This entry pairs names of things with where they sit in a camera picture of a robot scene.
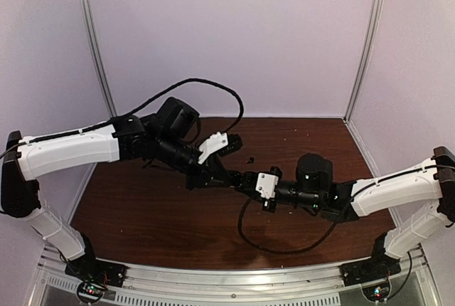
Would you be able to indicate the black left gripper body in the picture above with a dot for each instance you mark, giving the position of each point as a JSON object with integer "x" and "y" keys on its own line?
{"x": 194, "y": 180}

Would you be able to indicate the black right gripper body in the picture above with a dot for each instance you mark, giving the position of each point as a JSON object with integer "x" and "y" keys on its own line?
{"x": 268, "y": 207}

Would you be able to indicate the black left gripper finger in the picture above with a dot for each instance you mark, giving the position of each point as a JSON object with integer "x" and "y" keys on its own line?
{"x": 219, "y": 170}
{"x": 217, "y": 183}

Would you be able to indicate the black earbud charging case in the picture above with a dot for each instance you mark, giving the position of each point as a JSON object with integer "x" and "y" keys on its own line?
{"x": 244, "y": 181}

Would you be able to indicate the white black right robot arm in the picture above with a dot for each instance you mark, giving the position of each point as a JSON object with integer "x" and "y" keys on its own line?
{"x": 314, "y": 188}

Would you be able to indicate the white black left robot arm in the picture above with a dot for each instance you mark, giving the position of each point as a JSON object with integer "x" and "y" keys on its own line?
{"x": 159, "y": 136}

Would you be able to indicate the right controller circuit board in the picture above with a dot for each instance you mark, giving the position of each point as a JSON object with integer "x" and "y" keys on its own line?
{"x": 377, "y": 292}

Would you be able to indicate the controller circuit board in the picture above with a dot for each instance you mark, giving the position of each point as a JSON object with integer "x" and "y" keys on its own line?
{"x": 89, "y": 292}
{"x": 377, "y": 292}

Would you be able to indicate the left controller circuit board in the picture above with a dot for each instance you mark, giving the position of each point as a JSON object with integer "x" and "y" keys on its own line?
{"x": 89, "y": 292}

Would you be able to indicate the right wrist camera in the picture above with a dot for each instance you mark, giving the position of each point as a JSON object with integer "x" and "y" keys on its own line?
{"x": 266, "y": 184}

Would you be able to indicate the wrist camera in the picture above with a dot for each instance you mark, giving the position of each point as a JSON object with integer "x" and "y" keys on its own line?
{"x": 266, "y": 184}
{"x": 219, "y": 143}

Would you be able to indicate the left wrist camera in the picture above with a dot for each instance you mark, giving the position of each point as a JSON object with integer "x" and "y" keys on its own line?
{"x": 219, "y": 143}

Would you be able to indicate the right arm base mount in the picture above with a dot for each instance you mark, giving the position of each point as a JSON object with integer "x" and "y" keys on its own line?
{"x": 378, "y": 266}

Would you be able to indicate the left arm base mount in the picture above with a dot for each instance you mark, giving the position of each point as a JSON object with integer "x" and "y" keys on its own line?
{"x": 88, "y": 268}

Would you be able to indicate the aluminium front rail frame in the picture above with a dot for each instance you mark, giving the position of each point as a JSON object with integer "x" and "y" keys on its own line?
{"x": 308, "y": 285}

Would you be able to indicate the left aluminium corner post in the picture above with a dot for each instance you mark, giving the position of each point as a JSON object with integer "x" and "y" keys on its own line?
{"x": 94, "y": 47}

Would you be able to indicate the aluminium corner post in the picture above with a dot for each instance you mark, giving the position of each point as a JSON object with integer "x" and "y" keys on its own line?
{"x": 367, "y": 49}
{"x": 94, "y": 47}

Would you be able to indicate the right aluminium corner post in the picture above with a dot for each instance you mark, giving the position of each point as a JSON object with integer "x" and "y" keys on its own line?
{"x": 367, "y": 49}

